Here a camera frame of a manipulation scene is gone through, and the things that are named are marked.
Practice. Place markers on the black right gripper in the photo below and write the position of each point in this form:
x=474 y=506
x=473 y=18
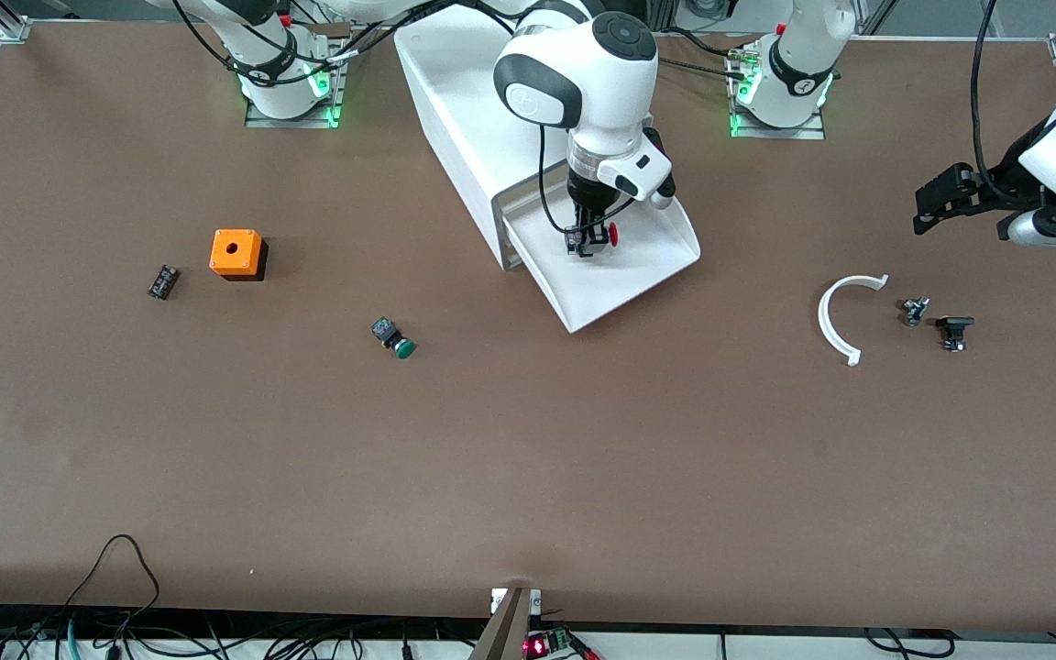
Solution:
x=586 y=196

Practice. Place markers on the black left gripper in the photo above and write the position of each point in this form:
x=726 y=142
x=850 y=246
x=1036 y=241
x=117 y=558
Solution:
x=1003 y=179

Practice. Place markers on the red push button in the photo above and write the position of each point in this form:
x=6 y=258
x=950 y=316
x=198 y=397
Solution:
x=613 y=235

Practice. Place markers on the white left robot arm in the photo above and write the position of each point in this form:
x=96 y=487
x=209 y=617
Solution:
x=803 y=55

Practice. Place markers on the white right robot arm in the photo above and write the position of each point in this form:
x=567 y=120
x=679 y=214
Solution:
x=601 y=64

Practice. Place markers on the green push button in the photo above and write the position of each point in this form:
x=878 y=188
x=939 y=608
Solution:
x=395 y=339

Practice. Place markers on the small grey metal part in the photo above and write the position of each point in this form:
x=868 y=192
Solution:
x=913 y=312

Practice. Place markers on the small black flat component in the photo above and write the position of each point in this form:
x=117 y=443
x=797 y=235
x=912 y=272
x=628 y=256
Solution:
x=954 y=324

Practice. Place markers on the white curved plastic arc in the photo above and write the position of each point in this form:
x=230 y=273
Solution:
x=823 y=321

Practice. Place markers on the circuit board with red light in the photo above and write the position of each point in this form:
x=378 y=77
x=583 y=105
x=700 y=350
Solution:
x=546 y=643

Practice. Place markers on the small black contact block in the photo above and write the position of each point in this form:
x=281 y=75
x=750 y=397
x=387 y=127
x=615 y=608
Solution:
x=163 y=282

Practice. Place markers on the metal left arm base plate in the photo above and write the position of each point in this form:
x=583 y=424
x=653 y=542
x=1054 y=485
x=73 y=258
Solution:
x=775 y=133

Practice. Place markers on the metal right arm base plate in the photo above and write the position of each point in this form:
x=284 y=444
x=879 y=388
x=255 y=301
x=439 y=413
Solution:
x=290 y=121

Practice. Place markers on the orange button enclosure box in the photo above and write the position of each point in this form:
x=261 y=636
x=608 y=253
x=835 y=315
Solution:
x=235 y=252

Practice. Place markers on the camera mount post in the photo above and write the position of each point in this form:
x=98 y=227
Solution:
x=505 y=632

